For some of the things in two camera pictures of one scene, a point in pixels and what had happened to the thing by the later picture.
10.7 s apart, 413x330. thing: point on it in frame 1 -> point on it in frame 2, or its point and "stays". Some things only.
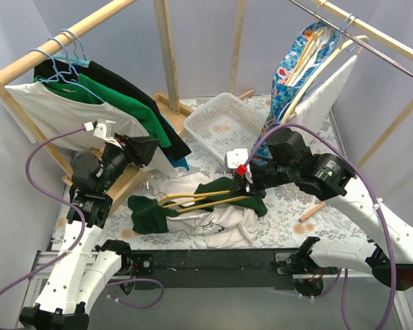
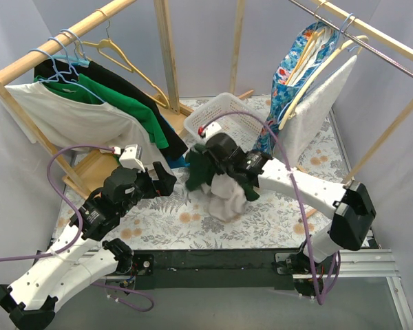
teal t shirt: [180, 162] stays
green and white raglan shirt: [221, 211] -> [226, 194]
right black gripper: [246, 183] -> [210, 151]
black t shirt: [178, 146] stays
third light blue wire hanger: [76, 36] stays
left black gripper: [135, 151] -> [155, 179]
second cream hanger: [306, 52] stays
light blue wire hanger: [58, 75] stays
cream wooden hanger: [312, 80] stays
